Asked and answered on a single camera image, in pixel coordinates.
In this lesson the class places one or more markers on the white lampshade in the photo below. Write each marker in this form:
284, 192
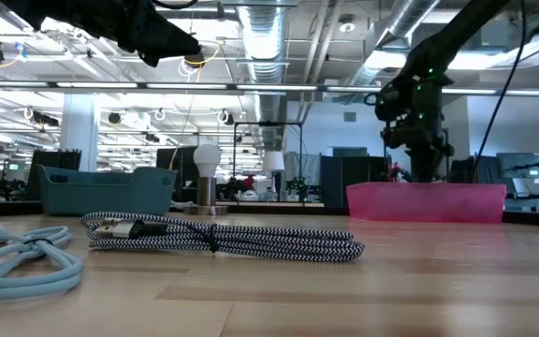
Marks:
273, 161

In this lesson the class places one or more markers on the white bulb table lamp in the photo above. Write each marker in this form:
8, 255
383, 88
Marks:
206, 159

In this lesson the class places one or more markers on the teal plastic bin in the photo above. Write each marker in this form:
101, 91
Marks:
110, 192

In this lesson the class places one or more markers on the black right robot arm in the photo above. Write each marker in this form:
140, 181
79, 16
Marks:
442, 47

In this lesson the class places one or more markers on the black background rack frame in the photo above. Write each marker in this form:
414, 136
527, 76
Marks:
267, 123

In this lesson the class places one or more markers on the pink translucent plastic bin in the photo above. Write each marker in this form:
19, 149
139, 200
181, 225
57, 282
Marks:
428, 203

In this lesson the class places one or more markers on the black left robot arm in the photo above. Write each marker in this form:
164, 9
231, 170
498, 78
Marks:
63, 16

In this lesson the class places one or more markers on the background monitor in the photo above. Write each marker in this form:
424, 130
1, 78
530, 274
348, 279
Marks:
517, 168

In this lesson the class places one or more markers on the black aluminium table frame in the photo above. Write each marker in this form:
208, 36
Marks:
536, 220

